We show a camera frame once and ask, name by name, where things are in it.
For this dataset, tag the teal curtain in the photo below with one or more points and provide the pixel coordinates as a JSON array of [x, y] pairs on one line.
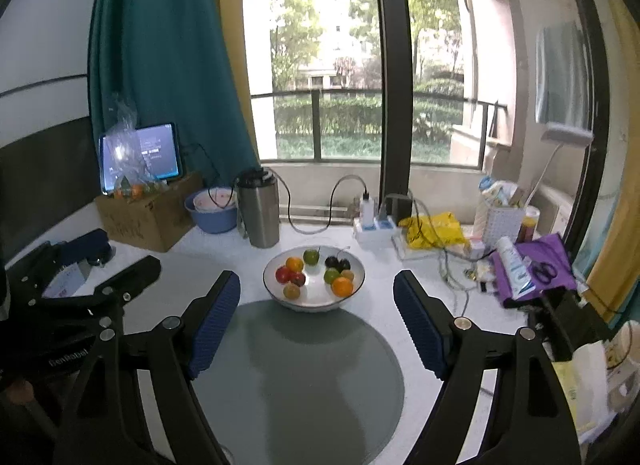
[[160, 45]]

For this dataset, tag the white printed card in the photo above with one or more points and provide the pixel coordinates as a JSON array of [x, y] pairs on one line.
[[62, 282]]

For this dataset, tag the brown fruit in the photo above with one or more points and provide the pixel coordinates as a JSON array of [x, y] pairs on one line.
[[347, 275]]

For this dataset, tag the white power strip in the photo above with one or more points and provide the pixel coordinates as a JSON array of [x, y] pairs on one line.
[[375, 235]]

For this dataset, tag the pink and white bowl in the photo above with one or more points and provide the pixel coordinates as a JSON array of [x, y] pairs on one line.
[[215, 200]]

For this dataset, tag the yellow red fruit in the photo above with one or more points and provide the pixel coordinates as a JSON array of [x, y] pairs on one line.
[[291, 290]]

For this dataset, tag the jar with dark contents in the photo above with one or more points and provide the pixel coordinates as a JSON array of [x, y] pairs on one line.
[[527, 232]]

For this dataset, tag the printed packet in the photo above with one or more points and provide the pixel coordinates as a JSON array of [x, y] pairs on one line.
[[505, 194]]

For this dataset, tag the white plastic basket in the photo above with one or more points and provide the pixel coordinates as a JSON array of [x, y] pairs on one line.
[[500, 225]]

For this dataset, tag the stainless steel tumbler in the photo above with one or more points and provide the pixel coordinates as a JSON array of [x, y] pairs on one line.
[[257, 220]]

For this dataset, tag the black power adapter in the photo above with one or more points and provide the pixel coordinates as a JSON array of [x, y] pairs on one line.
[[398, 205]]

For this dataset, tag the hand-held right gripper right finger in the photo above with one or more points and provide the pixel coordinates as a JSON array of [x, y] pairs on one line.
[[420, 325]]

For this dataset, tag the large orange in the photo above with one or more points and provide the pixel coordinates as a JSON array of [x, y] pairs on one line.
[[342, 286]]

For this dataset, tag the green apple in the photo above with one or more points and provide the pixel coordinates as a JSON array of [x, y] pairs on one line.
[[311, 256]]

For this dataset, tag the pale hanging cloth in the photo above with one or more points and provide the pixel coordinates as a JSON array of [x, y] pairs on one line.
[[562, 75]]

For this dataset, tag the small orange tangerine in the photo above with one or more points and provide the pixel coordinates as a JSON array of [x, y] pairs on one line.
[[294, 263]]

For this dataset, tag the black boxy object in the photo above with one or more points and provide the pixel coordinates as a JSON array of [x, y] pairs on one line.
[[565, 315]]

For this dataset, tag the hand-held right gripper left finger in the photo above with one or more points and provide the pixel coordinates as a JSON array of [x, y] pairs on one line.
[[215, 325]]

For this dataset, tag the pale plastic bag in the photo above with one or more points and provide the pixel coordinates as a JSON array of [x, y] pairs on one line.
[[590, 375]]

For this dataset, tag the white flat box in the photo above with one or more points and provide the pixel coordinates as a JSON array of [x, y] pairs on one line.
[[415, 251]]

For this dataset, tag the red apple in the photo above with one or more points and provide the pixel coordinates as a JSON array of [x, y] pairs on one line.
[[283, 274]]

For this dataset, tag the dark red fruit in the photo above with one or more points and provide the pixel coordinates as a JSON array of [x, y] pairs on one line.
[[298, 279]]

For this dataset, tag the black balcony railing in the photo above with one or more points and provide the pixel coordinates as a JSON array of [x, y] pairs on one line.
[[316, 125]]

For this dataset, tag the white desk lamp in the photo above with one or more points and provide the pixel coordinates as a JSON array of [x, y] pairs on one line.
[[567, 134]]

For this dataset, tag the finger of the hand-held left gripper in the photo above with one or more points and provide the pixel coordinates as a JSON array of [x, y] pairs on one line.
[[85, 245], [137, 272]]

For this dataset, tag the clear plastic bag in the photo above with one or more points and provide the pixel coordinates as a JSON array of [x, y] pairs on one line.
[[125, 155]]

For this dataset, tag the blue capped bottle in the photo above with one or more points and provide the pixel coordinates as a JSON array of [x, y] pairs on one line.
[[487, 183]]

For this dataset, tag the blue plastic basin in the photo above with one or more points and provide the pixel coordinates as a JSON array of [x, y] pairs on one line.
[[210, 222]]

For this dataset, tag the white charger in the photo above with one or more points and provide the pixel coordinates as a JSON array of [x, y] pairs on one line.
[[367, 212]]

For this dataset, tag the cardboard box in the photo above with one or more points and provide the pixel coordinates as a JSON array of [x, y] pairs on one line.
[[145, 225]]

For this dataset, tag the purple bag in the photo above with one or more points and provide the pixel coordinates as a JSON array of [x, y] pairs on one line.
[[555, 250]]

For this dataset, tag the yellow curtain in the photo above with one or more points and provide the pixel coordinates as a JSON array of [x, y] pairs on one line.
[[620, 145], [227, 45]]

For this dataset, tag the white tube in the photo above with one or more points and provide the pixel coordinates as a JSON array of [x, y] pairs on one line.
[[515, 270]]

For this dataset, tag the black window frame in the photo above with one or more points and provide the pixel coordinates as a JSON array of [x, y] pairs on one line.
[[392, 70]]

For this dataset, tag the tablet with lit screen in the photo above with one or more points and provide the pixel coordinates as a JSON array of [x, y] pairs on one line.
[[160, 150]]

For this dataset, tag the yellow plastic bag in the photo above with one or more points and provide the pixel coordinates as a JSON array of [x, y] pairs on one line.
[[445, 230]]

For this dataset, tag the small red and white box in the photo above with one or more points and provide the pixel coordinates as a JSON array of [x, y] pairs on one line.
[[477, 247]]

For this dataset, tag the dark plum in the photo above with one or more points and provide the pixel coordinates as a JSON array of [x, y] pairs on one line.
[[344, 264], [331, 261]]

